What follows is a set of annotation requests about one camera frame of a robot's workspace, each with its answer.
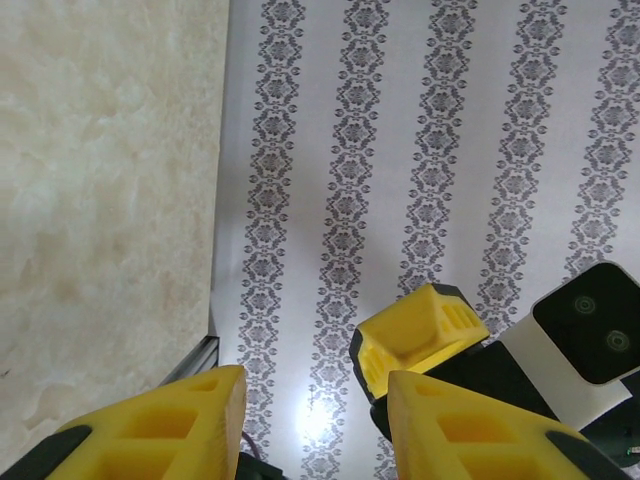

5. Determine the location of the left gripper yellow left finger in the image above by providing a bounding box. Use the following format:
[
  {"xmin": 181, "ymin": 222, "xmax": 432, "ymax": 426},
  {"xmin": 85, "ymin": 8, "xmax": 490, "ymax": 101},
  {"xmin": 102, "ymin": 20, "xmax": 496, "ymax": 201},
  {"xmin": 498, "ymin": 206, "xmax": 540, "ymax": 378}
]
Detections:
[{"xmin": 0, "ymin": 364, "xmax": 248, "ymax": 480}]

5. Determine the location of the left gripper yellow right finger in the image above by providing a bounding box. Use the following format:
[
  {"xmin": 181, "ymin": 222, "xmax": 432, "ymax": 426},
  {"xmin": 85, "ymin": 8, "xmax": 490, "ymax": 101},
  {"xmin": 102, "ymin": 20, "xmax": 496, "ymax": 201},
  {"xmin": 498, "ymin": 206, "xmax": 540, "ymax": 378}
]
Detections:
[{"xmin": 387, "ymin": 368, "xmax": 640, "ymax": 480}]

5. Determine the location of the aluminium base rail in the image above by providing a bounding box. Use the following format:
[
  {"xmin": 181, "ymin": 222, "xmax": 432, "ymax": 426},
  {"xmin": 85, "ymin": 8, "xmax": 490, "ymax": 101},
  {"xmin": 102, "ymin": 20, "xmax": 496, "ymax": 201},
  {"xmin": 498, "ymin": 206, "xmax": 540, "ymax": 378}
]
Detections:
[{"xmin": 158, "ymin": 334, "xmax": 222, "ymax": 387}]

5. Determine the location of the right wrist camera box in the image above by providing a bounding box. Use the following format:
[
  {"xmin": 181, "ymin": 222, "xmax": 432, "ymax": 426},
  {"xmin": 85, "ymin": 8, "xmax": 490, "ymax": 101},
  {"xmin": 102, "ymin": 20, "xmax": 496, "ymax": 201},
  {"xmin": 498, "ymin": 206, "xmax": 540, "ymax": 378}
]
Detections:
[{"xmin": 499, "ymin": 259, "xmax": 640, "ymax": 432}]

